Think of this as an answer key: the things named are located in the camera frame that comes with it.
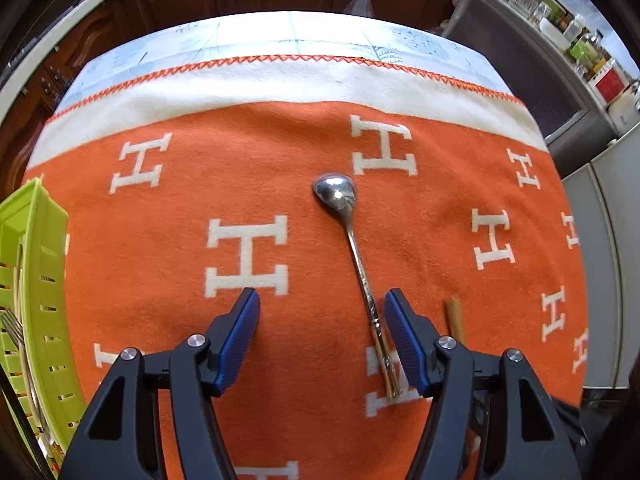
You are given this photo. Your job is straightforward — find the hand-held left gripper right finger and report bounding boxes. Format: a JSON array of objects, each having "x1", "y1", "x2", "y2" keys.
[{"x1": 384, "y1": 288, "x2": 583, "y2": 480}]

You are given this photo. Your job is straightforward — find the small round metal spoon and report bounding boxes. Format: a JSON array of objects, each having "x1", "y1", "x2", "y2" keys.
[{"x1": 312, "y1": 173, "x2": 405, "y2": 400}]

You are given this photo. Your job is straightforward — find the green plastic utensil tray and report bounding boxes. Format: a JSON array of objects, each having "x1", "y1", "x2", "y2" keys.
[{"x1": 0, "y1": 177, "x2": 88, "y2": 476}]

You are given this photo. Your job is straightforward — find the white bowl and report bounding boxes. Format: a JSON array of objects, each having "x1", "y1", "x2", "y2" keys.
[{"x1": 537, "y1": 17, "x2": 566, "y2": 46}]

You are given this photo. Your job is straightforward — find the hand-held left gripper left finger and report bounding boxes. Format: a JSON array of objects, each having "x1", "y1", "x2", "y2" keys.
[{"x1": 60, "y1": 287, "x2": 262, "y2": 480}]

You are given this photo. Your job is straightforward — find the orange patterned blanket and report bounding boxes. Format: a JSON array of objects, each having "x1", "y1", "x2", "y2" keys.
[{"x1": 22, "y1": 55, "x2": 591, "y2": 480}]

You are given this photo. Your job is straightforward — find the white-capped bottle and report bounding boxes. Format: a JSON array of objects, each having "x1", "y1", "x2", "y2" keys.
[{"x1": 562, "y1": 12, "x2": 586, "y2": 41}]

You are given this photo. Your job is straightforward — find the metal fork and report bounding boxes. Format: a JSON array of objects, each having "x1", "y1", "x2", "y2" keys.
[{"x1": 0, "y1": 309, "x2": 48, "y2": 456}]

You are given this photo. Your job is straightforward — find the dark grey built-in appliance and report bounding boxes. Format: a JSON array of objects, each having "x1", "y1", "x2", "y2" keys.
[{"x1": 442, "y1": 0, "x2": 586, "y2": 146}]

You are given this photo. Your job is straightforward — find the grey refrigerator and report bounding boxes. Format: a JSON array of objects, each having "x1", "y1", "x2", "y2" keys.
[{"x1": 550, "y1": 120, "x2": 640, "y2": 391}]

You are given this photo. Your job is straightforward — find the light blue tablecloth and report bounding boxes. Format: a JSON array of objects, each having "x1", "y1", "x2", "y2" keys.
[{"x1": 52, "y1": 10, "x2": 518, "y2": 116}]

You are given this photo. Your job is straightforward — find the short tan wooden chopstick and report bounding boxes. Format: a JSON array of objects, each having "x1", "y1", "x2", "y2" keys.
[{"x1": 445, "y1": 296, "x2": 466, "y2": 338}]

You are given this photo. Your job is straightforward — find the green label bottle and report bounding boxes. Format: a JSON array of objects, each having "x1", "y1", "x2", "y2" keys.
[{"x1": 570, "y1": 35, "x2": 599, "y2": 69}]

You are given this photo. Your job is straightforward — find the red and white container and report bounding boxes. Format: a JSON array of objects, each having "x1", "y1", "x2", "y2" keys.
[{"x1": 595, "y1": 67, "x2": 627, "y2": 104}]

